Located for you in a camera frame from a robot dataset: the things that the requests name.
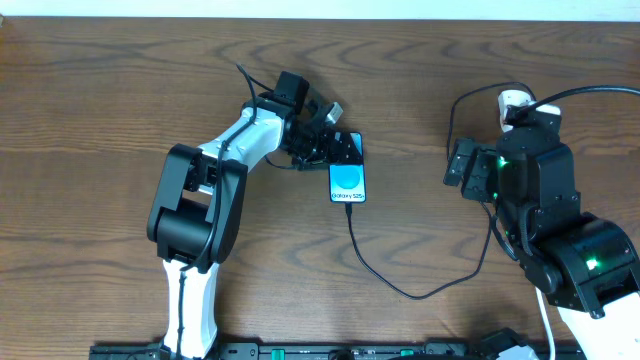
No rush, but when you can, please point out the blue Samsung Galaxy smartphone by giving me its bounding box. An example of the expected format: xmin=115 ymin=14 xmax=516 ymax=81
xmin=329 ymin=145 xmax=366 ymax=203

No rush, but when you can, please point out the black USB charging cable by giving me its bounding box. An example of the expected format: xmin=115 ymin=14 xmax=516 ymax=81
xmin=344 ymin=80 xmax=539 ymax=301

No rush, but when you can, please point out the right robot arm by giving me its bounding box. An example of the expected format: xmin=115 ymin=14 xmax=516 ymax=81
xmin=444 ymin=105 xmax=639 ymax=359

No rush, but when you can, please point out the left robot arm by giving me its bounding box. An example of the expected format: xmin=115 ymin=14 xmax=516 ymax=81
xmin=147 ymin=71 xmax=366 ymax=359

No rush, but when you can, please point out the white USB wall charger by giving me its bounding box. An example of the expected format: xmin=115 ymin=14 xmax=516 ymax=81
xmin=498 ymin=90 xmax=531 ymax=133

